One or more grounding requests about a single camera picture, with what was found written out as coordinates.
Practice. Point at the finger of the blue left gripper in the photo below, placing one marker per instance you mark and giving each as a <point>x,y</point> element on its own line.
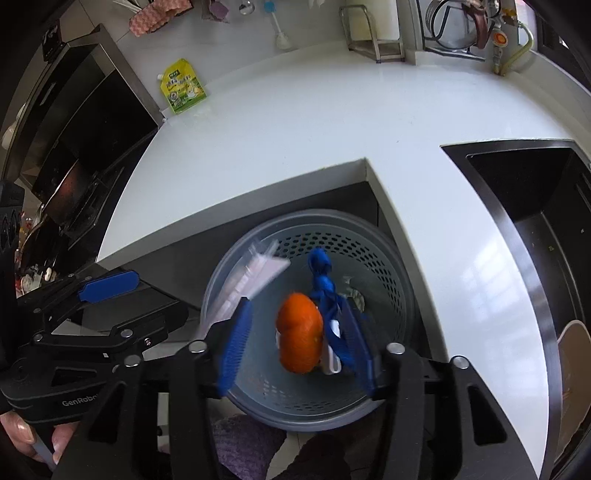
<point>109,287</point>

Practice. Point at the black stove hood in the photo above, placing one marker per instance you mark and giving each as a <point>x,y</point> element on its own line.
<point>84,128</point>

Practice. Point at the beige bowl in sink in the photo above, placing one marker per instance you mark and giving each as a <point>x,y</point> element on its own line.
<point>574,350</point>

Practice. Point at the grey crumpled paper ball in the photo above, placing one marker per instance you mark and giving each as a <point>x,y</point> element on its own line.
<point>354,294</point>

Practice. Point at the metal ladle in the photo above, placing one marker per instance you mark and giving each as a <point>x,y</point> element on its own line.
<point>246,7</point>

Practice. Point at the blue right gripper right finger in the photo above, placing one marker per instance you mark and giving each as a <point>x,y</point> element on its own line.
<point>360,348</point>

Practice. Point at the purple fuzzy sleeve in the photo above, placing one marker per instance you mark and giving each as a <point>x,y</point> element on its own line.
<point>245,446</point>

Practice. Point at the white blue dish brush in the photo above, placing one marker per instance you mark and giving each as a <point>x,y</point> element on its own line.
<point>282,41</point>

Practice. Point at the person's left hand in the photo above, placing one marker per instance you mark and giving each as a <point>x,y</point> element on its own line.
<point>23,436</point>

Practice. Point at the yellow green spout pouch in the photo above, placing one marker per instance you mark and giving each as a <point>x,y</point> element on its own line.
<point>180,86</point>

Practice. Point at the orange tangerine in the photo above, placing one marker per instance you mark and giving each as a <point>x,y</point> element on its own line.
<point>301,333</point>

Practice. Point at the grey perforated trash bin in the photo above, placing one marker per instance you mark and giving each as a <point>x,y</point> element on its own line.
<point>322,287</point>

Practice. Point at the purple hanging cloth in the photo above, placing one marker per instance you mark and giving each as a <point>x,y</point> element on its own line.
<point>214,10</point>

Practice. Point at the metal dish rack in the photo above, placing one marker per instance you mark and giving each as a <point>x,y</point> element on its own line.
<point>462,29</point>

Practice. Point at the pink package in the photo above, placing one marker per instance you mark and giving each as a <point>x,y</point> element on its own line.
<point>256,269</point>

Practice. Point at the black kitchen sink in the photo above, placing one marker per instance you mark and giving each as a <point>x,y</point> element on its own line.
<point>538,193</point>

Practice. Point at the pink striped cloth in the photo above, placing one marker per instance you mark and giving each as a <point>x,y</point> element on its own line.
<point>157,14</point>

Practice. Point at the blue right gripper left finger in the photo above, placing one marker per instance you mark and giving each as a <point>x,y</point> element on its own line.
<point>235,335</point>

